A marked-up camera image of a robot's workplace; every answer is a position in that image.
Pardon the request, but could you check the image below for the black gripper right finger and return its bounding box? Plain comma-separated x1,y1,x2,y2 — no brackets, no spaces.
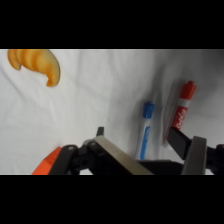
166,126,224,176

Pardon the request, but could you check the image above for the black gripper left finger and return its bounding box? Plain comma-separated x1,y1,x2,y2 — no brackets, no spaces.
47,126,155,176

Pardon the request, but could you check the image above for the blue marker pen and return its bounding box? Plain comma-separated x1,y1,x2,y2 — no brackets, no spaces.
134,101,156,161

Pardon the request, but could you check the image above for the red marker pen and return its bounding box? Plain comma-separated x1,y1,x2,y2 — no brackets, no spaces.
162,80,198,143

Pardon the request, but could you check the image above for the orange cube block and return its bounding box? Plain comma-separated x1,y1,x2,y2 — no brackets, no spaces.
31,146,63,176

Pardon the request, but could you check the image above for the white table cloth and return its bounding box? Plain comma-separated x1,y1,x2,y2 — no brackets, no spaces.
0,49,224,176

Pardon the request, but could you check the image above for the toy croissant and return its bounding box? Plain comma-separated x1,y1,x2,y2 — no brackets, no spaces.
7,49,62,88

